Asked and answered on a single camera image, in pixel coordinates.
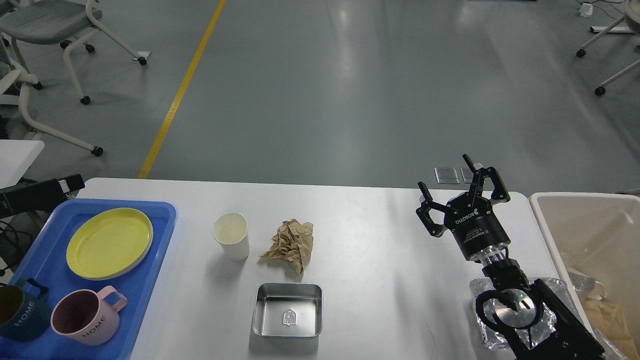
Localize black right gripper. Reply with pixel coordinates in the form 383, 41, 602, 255
416, 154, 512, 262

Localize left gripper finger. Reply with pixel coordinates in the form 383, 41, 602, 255
0, 174, 86, 219

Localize yellow plate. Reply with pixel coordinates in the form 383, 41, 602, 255
65, 207, 154, 281

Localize pink mug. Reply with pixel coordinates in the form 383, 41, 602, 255
50, 285, 128, 346

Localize metal rectangular tin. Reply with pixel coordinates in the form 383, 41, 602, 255
251, 282, 323, 338

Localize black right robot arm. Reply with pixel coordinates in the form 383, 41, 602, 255
416, 154, 605, 360

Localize floor socket plate right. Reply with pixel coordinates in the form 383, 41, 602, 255
460, 167, 476, 184

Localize floor socket plate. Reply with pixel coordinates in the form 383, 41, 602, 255
460, 167, 476, 184
434, 167, 460, 185

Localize floor socket plate left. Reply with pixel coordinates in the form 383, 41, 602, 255
434, 167, 460, 185

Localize white side table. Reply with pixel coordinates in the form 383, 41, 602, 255
0, 139, 45, 189

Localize dark blue mug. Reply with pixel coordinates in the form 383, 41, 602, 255
0, 277, 52, 342

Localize beige waste bin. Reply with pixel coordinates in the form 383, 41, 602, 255
529, 192, 640, 350

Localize crumpled aluminium foil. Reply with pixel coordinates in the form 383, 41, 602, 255
469, 277, 581, 351

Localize grey office chair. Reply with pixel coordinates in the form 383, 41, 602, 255
0, 0, 148, 105

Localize crumpled brown paper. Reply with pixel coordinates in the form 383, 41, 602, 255
259, 218, 314, 277

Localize white paper cup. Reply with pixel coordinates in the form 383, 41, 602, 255
211, 212, 250, 261

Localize white chair base right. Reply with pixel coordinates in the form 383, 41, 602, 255
575, 0, 640, 97

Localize black cables at left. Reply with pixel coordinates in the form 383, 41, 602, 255
0, 220, 23, 278

